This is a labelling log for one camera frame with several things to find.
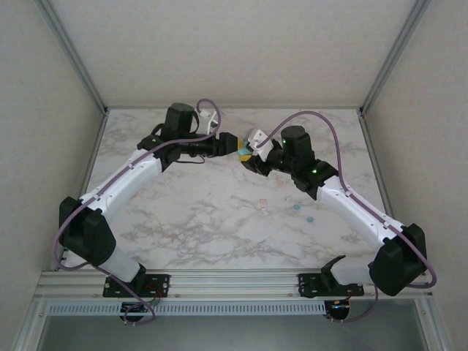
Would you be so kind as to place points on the wide aluminium base rail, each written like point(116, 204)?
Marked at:
point(234, 283)

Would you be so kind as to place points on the aluminium frame leg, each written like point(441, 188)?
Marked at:
point(433, 321)
point(31, 321)

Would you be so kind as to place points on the small electronics board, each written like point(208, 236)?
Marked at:
point(338, 309)
point(133, 309)

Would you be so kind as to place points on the aluminium table side rail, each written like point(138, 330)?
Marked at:
point(373, 146)
point(94, 146)

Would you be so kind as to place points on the aluminium frame post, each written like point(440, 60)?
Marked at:
point(392, 58)
point(77, 58)

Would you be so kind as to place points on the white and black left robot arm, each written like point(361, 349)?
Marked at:
point(120, 183)

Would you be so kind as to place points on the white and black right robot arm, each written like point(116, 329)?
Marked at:
point(358, 212)

